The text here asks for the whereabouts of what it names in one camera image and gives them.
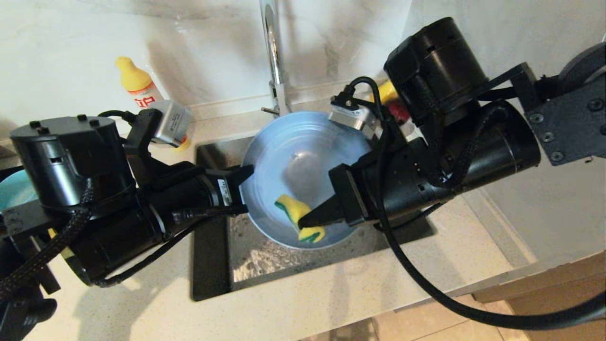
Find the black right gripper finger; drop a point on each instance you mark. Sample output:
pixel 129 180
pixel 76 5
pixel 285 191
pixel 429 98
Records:
pixel 319 214

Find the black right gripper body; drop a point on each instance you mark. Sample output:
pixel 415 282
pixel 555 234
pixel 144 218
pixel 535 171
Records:
pixel 397 184

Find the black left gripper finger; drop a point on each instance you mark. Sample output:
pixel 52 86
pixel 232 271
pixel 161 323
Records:
pixel 239 173
pixel 208 213

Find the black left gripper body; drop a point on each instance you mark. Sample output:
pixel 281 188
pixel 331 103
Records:
pixel 189 199

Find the yellow sponge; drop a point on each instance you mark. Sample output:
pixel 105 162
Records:
pixel 296 210

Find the gray plate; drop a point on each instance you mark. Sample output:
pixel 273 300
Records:
pixel 293 156

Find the orange dish soap bottle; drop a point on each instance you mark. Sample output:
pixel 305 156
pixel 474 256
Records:
pixel 135 85

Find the chrome faucet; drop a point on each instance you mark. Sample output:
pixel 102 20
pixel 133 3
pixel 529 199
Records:
pixel 272 47

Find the teal bowl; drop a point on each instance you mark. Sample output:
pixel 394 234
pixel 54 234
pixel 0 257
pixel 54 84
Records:
pixel 16 189

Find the stainless steel sink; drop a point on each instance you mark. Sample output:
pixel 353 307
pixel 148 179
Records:
pixel 260 265

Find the small white fruit dish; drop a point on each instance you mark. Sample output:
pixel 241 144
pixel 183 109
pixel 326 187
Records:
pixel 411 132

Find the dark red apple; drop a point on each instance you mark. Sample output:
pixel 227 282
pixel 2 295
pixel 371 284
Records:
pixel 397 112

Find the yellow pear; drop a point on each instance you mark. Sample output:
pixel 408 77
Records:
pixel 388 91

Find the light wooden cabinet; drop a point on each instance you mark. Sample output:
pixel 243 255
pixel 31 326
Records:
pixel 568 293

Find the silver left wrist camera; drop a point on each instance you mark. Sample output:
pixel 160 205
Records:
pixel 170 123

